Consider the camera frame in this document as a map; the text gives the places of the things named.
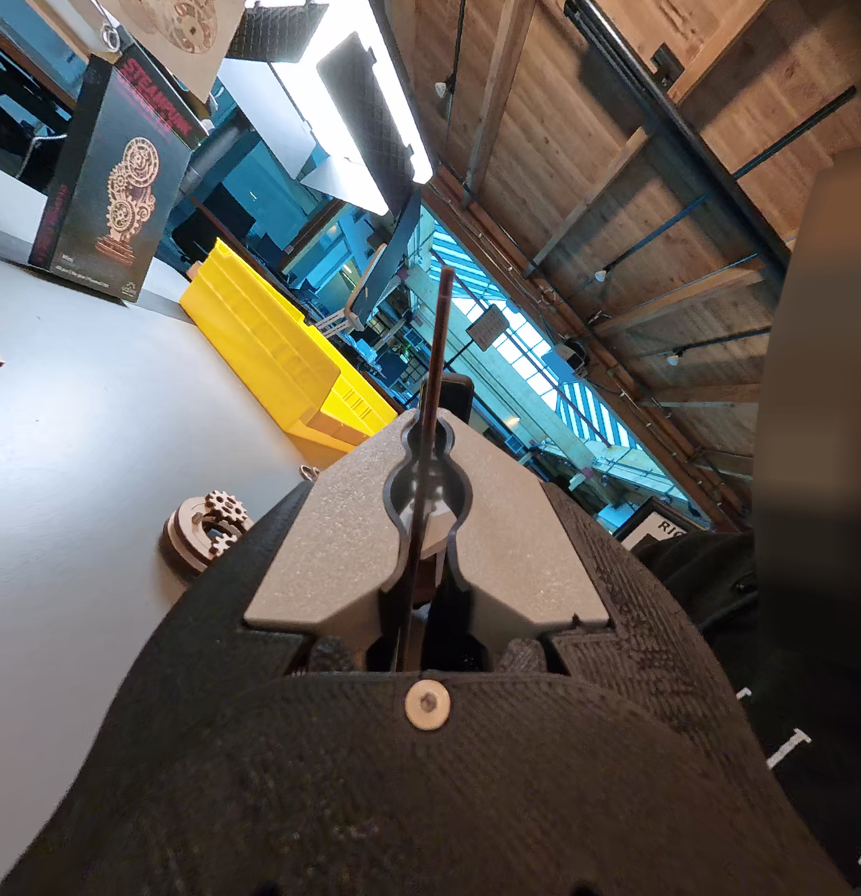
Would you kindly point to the wooden parts sheet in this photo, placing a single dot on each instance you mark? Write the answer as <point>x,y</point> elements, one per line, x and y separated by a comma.
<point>435,350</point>

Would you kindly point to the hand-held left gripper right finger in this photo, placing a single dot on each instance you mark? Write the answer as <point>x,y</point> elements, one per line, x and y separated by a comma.
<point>528,560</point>

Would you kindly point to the grey ceiling mounted unit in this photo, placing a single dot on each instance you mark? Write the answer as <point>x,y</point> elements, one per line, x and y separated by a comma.
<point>574,355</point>

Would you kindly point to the black framed white sign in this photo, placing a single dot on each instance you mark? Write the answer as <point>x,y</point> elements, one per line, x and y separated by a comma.
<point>647,535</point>

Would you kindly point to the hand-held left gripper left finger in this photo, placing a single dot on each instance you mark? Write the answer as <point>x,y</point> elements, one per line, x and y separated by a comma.
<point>332,553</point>

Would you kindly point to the small wooden gear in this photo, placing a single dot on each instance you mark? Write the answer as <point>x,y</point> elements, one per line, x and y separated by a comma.
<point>244,511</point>
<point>213,539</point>

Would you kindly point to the grey desk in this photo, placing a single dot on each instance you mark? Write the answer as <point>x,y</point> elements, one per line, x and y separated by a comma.
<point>87,420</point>

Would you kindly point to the black clock kit box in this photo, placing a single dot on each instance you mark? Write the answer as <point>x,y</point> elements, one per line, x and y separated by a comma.
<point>80,210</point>

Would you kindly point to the hanging white sign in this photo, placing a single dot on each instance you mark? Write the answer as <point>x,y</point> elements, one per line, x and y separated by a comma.
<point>487,327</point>

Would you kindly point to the yellow plastic bin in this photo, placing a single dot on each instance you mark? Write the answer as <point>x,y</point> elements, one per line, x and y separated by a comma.
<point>248,336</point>
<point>360,413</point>

